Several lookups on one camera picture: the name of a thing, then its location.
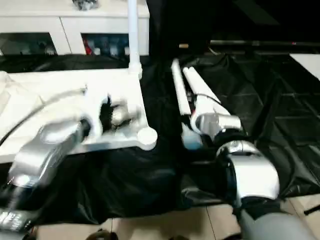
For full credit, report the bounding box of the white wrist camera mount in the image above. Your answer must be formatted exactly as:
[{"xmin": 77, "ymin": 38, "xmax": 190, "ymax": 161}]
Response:
[
  {"xmin": 189, "ymin": 94, "xmax": 243, "ymax": 138},
  {"xmin": 79, "ymin": 87, "xmax": 111, "ymax": 137}
]

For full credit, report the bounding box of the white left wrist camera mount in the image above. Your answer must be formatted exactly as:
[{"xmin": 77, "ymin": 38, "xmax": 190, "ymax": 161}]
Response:
[{"xmin": 79, "ymin": 87, "xmax": 111, "ymax": 137}]

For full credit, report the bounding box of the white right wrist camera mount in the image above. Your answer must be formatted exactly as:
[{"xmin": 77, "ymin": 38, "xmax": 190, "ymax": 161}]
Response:
[{"xmin": 189, "ymin": 94, "xmax": 243, "ymax": 138}]

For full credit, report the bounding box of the white flat board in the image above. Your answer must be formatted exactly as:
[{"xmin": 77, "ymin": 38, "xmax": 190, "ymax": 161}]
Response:
[{"xmin": 291, "ymin": 53, "xmax": 320, "ymax": 81}]

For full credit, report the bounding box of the black plastic mat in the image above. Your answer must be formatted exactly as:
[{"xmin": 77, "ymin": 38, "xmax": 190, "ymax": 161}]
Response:
[{"xmin": 0, "ymin": 49, "xmax": 320, "ymax": 226}]

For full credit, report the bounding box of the white plastic table top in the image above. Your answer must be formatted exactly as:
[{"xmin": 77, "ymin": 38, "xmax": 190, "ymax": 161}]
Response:
[{"xmin": 0, "ymin": 61, "xmax": 159, "ymax": 164}]

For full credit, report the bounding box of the black stand leg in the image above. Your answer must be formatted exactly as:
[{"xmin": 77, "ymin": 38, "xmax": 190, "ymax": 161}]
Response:
[{"xmin": 304, "ymin": 201, "xmax": 320, "ymax": 216}]

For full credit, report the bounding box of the white sideboard cabinet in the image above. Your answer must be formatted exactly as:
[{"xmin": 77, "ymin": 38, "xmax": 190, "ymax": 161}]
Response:
[{"xmin": 0, "ymin": 0, "xmax": 150, "ymax": 56}]

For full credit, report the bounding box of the black metal rod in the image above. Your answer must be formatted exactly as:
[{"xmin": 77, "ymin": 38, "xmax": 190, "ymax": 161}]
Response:
[{"xmin": 209, "ymin": 39, "xmax": 320, "ymax": 49}]

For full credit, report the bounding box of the dark brown rounded object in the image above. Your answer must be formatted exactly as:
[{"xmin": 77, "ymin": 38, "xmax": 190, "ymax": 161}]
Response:
[{"xmin": 87, "ymin": 228, "xmax": 118, "ymax": 240}]

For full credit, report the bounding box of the dark bag of small parts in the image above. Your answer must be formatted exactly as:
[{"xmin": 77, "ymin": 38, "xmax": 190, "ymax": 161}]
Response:
[{"xmin": 72, "ymin": 0, "xmax": 100, "ymax": 11}]

